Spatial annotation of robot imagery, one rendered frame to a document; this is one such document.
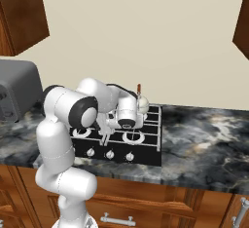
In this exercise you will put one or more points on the grey toaster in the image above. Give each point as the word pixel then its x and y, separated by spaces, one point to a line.
pixel 17 85

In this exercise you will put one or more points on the brown wooden wall cabinet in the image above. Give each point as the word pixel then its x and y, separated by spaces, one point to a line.
pixel 22 14
pixel 243 24

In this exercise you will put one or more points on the brown wooden drawer front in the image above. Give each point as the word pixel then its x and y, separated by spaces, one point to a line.
pixel 152 206

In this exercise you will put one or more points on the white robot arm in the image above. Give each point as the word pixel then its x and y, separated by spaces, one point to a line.
pixel 60 134

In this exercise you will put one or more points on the black gas stove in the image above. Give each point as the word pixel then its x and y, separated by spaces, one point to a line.
pixel 147 150

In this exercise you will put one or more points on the silver stove knob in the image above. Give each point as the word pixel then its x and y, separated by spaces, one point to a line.
pixel 130 156
pixel 90 152
pixel 110 154

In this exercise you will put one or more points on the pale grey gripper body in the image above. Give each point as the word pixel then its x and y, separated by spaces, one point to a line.
pixel 104 123

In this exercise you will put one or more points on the brown wooden cabinet door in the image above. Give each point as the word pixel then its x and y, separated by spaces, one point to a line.
pixel 231 212
pixel 14 196

